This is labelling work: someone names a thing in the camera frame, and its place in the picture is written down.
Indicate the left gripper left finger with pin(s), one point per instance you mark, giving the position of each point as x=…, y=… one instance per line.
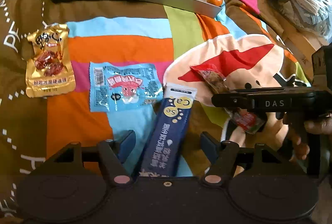
x=112, y=157

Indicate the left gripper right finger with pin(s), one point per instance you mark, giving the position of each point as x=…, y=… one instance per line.
x=222, y=157

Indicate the red quail egg packet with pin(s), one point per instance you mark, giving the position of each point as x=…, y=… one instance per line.
x=241, y=117

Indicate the blue calcium stick packet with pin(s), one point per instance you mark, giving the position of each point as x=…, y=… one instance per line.
x=161, y=153

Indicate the light blue snack packet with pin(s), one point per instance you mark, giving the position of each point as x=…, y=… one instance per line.
x=121, y=88

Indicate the gold meat snack packet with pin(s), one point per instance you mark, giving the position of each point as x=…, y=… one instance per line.
x=49, y=72

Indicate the right hand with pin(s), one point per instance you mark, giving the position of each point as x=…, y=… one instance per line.
x=300, y=130

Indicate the colourful cartoon bedspread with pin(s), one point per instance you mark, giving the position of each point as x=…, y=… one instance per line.
x=249, y=37

